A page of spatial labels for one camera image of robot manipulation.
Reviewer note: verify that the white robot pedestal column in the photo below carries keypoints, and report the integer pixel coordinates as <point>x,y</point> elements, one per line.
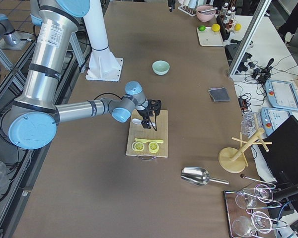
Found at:
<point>103,65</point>

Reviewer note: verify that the lemon slice near handle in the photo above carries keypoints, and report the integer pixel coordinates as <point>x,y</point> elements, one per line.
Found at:
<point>153,147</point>

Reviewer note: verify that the blue teach pendant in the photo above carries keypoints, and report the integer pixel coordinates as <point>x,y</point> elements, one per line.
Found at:
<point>272,118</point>
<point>282,94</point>

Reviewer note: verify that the steel scoop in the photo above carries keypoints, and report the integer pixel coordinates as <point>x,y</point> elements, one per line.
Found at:
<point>199,176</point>

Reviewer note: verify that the copper wire bottle rack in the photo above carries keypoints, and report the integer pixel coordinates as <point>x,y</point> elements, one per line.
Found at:
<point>227,17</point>

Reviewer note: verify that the bamboo cutting board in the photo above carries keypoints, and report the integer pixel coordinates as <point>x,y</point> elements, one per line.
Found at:
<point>149,142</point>

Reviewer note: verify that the clear plastic container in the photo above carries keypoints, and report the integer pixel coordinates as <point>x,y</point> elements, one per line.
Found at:
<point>250,123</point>

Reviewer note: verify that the aluminium frame post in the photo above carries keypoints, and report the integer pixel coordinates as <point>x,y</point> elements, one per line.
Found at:
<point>252,27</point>

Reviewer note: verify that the yellow lemon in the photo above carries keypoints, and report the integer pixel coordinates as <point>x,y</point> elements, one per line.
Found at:
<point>215,27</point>

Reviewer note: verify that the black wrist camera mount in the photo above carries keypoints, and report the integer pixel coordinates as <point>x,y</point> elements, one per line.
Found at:
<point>154,107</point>

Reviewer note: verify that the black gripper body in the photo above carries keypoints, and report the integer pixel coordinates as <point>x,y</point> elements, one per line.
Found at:
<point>170,5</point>
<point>144,114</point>

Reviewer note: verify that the lower blue teach pendant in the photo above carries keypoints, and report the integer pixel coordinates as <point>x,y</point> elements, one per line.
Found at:
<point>272,118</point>

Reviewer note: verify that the wine glass rack tray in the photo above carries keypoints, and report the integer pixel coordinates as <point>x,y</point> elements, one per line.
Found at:
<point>247,213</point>

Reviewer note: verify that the pale green ceramic bowl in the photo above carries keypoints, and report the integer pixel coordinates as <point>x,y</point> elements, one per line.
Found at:
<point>160,67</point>

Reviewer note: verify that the upper blue teach pendant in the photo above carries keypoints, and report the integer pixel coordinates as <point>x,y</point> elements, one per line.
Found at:
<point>282,94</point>

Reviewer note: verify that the white ceramic spoon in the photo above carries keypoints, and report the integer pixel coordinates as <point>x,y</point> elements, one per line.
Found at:
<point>138,121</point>

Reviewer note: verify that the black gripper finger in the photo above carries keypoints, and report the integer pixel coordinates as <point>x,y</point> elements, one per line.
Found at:
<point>146,124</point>

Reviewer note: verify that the wooden mug tree stand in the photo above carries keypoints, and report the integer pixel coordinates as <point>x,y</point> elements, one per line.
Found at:
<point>234,160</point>

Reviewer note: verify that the pastel cup rack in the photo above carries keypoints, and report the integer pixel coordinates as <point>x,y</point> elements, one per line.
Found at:
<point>188,6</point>

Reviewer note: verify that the grey folded cloth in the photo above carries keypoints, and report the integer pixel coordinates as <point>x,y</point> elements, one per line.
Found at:
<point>219,94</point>

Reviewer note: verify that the black monitor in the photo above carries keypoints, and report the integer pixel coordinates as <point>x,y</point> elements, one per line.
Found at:
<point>282,158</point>

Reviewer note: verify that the cream serving tray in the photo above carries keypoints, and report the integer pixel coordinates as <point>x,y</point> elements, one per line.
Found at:
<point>209,38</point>

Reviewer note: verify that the yellow plastic knife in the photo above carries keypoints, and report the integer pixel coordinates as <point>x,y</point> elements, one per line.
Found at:
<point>159,141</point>

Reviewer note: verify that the pink bowl with ice cubes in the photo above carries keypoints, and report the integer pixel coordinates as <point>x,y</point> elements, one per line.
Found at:
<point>205,12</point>

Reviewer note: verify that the green lime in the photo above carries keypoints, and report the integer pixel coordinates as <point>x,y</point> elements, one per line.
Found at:
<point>202,28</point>

